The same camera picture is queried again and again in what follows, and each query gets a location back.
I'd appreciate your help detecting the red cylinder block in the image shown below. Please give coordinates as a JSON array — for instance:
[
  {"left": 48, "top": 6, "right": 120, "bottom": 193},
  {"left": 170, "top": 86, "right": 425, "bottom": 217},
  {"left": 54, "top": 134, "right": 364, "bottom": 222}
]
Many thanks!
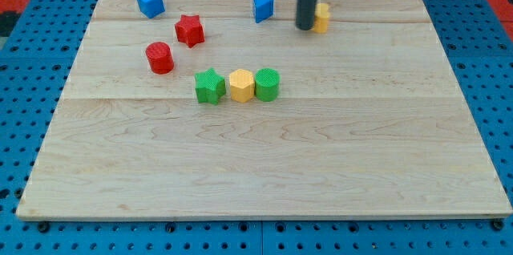
[{"left": 145, "top": 42, "right": 174, "bottom": 75}]

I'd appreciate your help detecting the yellow hexagon block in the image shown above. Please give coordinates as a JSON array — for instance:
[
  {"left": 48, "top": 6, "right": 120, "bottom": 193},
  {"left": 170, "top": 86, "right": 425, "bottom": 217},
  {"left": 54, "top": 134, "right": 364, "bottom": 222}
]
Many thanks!
[{"left": 228, "top": 69, "right": 255, "bottom": 103}]

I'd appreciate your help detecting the yellow heart block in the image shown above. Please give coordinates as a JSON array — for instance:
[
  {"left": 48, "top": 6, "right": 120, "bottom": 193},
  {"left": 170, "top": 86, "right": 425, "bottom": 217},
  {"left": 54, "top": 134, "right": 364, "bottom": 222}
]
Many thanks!
[{"left": 312, "top": 3, "right": 331, "bottom": 34}]

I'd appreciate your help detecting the light wooden board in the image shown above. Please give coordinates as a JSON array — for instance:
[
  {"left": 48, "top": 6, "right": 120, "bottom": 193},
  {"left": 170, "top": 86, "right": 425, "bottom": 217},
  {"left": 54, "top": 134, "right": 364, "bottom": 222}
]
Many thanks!
[{"left": 17, "top": 0, "right": 512, "bottom": 221}]

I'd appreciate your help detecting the blue triangle block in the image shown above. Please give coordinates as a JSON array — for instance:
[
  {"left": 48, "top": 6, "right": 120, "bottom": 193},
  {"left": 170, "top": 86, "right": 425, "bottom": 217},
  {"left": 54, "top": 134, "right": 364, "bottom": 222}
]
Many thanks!
[{"left": 252, "top": 0, "right": 274, "bottom": 23}]

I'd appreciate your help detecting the green star block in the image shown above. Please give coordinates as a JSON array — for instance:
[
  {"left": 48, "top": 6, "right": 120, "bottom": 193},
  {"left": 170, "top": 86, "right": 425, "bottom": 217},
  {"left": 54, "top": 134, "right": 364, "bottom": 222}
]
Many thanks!
[{"left": 195, "top": 68, "right": 226, "bottom": 105}]

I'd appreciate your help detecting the green cylinder block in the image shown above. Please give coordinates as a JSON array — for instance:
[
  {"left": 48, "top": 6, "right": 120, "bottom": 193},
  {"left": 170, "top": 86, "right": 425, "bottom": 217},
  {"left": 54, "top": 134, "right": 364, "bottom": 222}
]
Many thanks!
[{"left": 255, "top": 68, "right": 281, "bottom": 102}]

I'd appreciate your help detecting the blue cube block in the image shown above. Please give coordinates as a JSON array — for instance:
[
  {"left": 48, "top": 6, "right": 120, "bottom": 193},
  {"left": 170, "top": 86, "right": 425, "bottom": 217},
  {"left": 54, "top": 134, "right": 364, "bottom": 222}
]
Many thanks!
[{"left": 136, "top": 0, "right": 165, "bottom": 18}]

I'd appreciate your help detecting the red star block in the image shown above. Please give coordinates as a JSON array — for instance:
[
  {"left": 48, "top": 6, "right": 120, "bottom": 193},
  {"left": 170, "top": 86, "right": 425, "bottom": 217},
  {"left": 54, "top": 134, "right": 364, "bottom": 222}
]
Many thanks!
[{"left": 175, "top": 14, "right": 205, "bottom": 48}]

